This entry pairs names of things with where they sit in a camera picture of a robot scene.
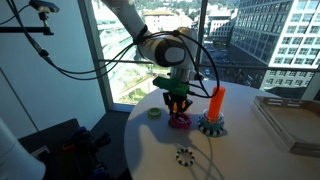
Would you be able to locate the white rounded object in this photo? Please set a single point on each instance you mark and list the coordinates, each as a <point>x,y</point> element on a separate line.
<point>16,156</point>

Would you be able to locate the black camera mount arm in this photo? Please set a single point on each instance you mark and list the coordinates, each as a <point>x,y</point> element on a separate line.
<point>26,30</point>

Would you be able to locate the orange stacking peg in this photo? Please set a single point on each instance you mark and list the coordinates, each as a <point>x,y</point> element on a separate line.
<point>216,100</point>

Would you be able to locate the dark window frame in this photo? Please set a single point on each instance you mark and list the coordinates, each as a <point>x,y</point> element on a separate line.
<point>104,91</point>

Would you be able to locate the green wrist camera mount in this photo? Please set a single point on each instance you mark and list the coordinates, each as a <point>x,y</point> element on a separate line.
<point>170,85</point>

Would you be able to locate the grey rectangular tray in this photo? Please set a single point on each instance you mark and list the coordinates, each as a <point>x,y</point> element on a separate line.
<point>293,126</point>

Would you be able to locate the black equipment cart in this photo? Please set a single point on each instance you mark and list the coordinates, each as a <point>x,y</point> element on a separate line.
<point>73,146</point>

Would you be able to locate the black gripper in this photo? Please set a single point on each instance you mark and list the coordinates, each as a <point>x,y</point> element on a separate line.
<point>176,96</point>

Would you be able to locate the camera on stand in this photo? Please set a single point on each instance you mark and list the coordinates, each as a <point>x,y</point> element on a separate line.
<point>43,6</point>

